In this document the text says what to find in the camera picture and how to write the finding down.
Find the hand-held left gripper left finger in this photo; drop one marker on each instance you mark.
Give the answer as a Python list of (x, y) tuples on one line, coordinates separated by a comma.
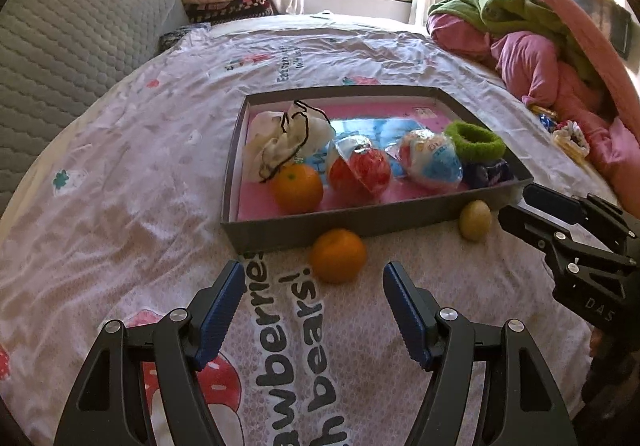
[(220, 321)]

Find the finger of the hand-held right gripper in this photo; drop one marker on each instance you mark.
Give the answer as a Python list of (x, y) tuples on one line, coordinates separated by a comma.
[(530, 228), (550, 201)]

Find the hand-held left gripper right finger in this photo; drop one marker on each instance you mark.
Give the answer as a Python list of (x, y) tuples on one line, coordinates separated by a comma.
[(407, 321)]

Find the yellow-brown round fruit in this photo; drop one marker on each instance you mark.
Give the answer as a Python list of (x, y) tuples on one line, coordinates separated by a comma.
[(475, 221)]

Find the blue snack packet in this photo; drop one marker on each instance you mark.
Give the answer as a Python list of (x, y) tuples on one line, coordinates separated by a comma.
[(487, 173)]

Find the orange mandarin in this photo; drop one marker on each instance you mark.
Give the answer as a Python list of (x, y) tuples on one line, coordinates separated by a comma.
[(297, 188), (337, 256)]

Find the blue and white ball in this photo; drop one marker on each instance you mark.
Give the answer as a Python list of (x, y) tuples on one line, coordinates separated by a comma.
[(435, 160)]

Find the shallow grey cardboard box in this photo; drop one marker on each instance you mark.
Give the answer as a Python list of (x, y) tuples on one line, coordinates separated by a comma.
[(300, 228)]

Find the red ball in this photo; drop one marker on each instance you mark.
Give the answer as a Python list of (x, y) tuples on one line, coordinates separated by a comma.
[(365, 170)]

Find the small blue candy packet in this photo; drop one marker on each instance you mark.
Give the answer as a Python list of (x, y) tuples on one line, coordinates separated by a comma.
[(547, 121)]

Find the pink quilt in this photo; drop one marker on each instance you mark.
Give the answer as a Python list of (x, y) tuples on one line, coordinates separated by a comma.
[(530, 60)]

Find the dark framed picture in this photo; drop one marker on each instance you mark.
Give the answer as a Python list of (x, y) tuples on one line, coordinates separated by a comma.
[(600, 15)]

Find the green blanket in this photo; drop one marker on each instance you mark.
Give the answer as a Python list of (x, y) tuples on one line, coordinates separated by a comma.
[(510, 10)]

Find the dark patterned cloth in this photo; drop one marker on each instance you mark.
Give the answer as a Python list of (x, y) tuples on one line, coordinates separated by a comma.
[(182, 35)]

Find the grey quilted headboard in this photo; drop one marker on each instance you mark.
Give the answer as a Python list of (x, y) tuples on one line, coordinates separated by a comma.
[(75, 50)]

